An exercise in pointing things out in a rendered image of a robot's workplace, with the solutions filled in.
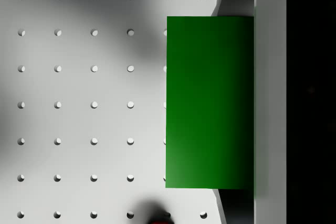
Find green cube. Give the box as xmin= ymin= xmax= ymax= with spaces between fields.
xmin=165 ymin=16 xmax=255 ymax=190

